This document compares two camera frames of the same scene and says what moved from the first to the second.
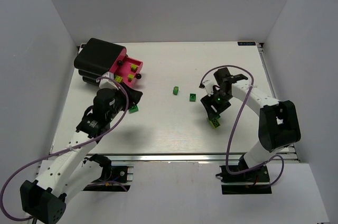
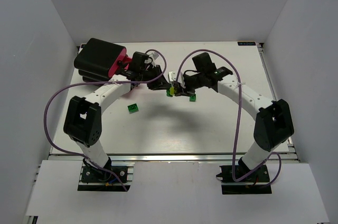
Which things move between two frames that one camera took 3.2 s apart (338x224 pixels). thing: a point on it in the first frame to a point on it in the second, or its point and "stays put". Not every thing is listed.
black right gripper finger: [213, 112] to [190, 93]
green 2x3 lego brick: [133, 109] stays put
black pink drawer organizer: [96, 57] stays put
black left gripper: [131, 96] to [156, 82]
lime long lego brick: [215, 122] to [171, 90]
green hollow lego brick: [192, 97] stays put
